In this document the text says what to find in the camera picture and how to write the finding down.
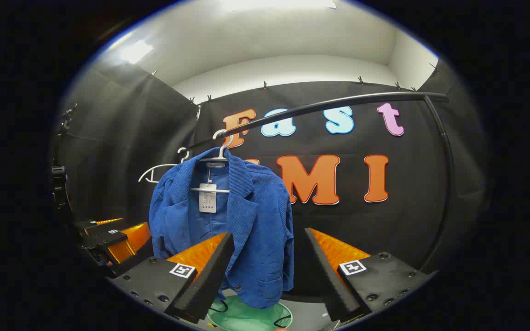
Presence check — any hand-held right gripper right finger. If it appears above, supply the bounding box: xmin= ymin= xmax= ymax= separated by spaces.
xmin=304 ymin=227 xmax=437 ymax=323

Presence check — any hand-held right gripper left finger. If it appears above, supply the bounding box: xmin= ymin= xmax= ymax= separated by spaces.
xmin=108 ymin=231 xmax=236 ymax=324

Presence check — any green laundry hamper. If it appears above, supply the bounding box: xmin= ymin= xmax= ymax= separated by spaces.
xmin=207 ymin=294 xmax=294 ymax=331

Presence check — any blue corduroy jacket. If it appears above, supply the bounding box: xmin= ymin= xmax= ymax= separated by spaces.
xmin=149 ymin=147 xmax=294 ymax=309

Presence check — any white paper garment tag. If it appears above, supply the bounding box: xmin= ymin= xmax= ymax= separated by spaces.
xmin=199 ymin=183 xmax=218 ymax=214

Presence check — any white plastic clothes hanger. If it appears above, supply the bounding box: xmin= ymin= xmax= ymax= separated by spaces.
xmin=190 ymin=129 xmax=235 ymax=194
xmin=138 ymin=147 xmax=190 ymax=184

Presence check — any black backdrop cloth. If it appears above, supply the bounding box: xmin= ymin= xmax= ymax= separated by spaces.
xmin=52 ymin=59 xmax=492 ymax=299

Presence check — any small ceiling light panel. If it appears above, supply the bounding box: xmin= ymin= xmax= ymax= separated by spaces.
xmin=119 ymin=40 xmax=154 ymax=65

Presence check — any row of black cloth clips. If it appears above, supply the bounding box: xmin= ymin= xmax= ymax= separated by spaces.
xmin=150 ymin=62 xmax=441 ymax=121

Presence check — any large ceiling light panel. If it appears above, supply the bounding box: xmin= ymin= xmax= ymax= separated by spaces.
xmin=221 ymin=0 xmax=338 ymax=11

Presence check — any black metal clothes rail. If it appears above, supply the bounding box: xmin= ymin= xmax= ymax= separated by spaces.
xmin=184 ymin=91 xmax=455 ymax=276

